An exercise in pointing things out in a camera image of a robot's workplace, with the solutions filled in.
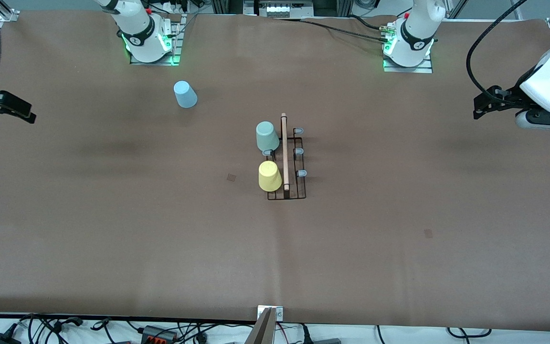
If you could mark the wooden camera post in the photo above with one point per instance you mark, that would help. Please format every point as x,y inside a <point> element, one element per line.
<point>261,329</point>

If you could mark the yellow plastic cup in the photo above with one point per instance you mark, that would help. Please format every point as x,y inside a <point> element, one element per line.
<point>270,177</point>

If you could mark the metal corner bracket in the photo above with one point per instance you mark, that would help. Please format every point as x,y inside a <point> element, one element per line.
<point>277,313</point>

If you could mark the grey power strip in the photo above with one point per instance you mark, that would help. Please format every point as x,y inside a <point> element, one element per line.
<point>284,8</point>

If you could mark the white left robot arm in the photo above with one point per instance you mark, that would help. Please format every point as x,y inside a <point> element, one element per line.
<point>416,38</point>

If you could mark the black power adapter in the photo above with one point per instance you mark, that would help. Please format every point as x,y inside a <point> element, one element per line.
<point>2,338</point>

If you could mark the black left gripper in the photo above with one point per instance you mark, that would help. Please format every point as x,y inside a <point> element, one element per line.
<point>512,97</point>

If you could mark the orange black connector block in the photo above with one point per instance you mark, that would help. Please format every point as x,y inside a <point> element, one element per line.
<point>159,333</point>

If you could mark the dark grey adapter box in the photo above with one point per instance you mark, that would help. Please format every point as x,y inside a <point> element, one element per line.
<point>326,341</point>

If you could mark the brown paper table cover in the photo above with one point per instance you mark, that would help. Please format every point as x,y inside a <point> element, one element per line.
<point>303,263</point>

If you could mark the white power strip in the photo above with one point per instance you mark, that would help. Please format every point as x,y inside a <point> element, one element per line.
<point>177,5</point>

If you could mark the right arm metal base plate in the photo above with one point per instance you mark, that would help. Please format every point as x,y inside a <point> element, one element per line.
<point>179,48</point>

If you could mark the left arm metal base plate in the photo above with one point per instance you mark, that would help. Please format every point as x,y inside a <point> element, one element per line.
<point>408,68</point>

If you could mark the light blue plastic cup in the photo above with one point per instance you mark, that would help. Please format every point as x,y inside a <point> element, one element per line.
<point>185,94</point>

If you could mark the mint green plastic cup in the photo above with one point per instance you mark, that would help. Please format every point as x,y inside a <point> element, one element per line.
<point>268,137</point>

